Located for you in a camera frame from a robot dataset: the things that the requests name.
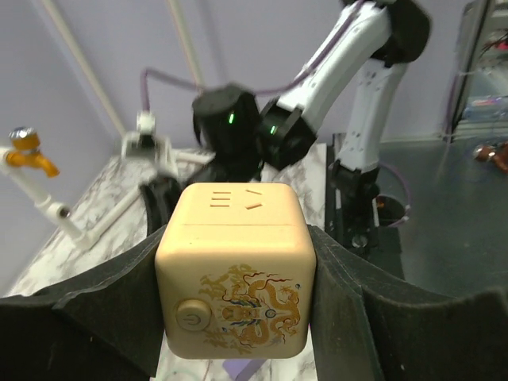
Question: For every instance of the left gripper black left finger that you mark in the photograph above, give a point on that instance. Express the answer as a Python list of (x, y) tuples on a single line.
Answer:
[(103, 324)]

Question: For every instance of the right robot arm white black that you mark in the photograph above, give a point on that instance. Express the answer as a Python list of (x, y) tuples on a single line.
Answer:
[(362, 61)]

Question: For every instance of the beige cube socket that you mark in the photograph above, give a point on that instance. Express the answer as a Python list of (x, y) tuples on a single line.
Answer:
[(235, 272)]

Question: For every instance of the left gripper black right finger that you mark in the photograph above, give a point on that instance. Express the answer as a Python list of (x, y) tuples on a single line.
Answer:
[(367, 324)]

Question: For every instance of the white PVC pipe frame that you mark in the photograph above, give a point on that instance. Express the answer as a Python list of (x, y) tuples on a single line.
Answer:
[(87, 239)]

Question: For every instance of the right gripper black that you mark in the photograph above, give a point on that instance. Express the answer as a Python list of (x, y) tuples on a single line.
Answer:
[(225, 121)]

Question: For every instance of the purple USB power strip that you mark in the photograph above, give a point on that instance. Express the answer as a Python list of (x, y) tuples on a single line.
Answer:
[(242, 369)]

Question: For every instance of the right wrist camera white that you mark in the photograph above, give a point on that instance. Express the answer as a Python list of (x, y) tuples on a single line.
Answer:
[(143, 143)]

